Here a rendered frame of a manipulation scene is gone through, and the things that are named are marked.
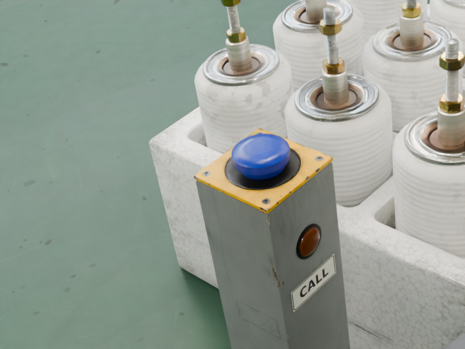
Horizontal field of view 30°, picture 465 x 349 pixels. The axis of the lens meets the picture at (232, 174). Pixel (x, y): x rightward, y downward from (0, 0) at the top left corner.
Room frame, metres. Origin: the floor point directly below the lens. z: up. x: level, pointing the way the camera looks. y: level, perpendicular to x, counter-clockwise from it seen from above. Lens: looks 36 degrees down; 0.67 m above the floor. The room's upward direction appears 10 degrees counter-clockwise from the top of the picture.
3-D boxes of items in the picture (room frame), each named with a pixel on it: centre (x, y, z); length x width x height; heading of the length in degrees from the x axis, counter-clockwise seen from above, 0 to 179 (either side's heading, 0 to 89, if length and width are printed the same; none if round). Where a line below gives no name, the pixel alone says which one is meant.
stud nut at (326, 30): (0.66, -0.10, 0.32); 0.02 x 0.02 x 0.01; 42
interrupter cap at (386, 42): (0.73, -0.19, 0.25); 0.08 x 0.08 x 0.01
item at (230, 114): (0.75, -0.03, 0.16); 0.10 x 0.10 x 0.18
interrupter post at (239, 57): (0.75, -0.03, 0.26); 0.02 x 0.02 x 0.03
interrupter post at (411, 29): (0.73, -0.19, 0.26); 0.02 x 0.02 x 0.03
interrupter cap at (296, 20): (0.82, -0.12, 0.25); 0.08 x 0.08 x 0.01
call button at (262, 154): (0.49, -0.02, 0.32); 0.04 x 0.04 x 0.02
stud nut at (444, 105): (0.57, -0.18, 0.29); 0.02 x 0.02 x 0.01; 84
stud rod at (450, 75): (0.57, -0.18, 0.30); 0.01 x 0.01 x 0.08
